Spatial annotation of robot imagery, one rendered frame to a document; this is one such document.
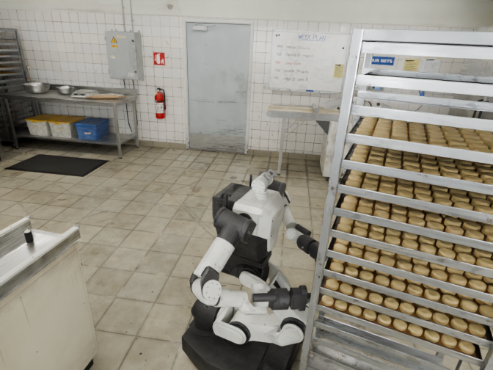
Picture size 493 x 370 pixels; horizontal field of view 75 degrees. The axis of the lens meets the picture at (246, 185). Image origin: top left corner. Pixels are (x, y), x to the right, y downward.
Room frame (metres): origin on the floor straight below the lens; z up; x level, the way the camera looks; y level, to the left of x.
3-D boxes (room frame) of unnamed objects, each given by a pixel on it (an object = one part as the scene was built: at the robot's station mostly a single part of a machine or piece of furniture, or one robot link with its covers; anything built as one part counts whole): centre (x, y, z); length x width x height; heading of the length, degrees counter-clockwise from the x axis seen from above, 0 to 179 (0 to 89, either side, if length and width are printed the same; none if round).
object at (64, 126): (5.30, 3.04, 0.36); 0.47 x 0.38 x 0.26; 173
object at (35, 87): (5.33, 3.44, 0.95); 0.39 x 0.39 x 0.14
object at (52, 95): (5.29, 2.89, 0.49); 1.90 x 0.72 x 0.98; 83
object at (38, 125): (5.35, 3.43, 0.36); 0.47 x 0.39 x 0.26; 172
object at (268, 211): (1.39, -0.02, 0.98); 0.34 x 0.30 x 0.36; 157
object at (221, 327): (1.41, 0.02, 0.28); 0.21 x 0.20 x 0.13; 67
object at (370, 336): (1.29, -0.74, 0.33); 0.64 x 0.03 x 0.03; 67
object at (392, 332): (0.93, -0.59, 0.78); 0.64 x 0.03 x 0.03; 67
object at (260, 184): (1.36, -0.07, 1.18); 0.10 x 0.07 x 0.09; 157
